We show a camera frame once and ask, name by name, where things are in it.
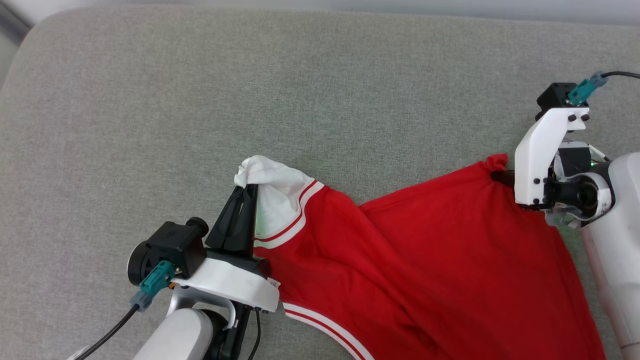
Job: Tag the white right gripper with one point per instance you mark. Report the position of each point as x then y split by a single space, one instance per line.
532 160

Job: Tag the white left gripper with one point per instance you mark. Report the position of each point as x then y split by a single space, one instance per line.
230 280

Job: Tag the red garment with white sleeves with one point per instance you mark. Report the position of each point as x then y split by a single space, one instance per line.
425 270

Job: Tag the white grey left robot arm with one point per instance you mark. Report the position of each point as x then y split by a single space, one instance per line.
175 335

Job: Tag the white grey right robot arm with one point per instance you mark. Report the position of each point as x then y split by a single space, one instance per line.
615 260

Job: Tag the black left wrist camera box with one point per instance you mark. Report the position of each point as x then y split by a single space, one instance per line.
172 245

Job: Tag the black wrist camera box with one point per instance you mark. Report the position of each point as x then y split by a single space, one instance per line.
552 97
172 245

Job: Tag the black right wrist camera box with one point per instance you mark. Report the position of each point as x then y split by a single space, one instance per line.
552 97

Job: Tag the teal left camera connector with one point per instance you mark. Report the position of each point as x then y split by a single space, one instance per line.
155 280

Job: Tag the teal camera connector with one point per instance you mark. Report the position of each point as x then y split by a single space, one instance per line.
155 280
580 92

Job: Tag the teal right camera connector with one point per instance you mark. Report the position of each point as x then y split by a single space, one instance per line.
580 92

